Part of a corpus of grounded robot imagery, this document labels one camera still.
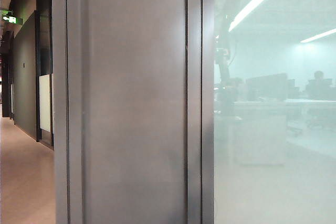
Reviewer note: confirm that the dark grey door panel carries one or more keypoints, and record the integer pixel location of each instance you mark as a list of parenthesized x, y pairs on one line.
[(126, 98)]

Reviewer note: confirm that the frosted glass partition pane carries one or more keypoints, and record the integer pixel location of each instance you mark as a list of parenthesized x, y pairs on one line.
[(275, 129)]

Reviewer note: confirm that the frosted white door pane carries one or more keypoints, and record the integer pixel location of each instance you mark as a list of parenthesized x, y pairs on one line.
[(45, 103)]

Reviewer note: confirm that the dark framed glass door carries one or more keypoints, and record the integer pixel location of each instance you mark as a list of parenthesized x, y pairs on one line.
[(44, 51)]

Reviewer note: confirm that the green illuminated exit sign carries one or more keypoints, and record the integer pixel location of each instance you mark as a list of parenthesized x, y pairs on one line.
[(12, 19)]

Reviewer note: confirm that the dark metal partition frame post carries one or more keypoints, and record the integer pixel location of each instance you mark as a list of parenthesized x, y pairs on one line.
[(200, 98)]

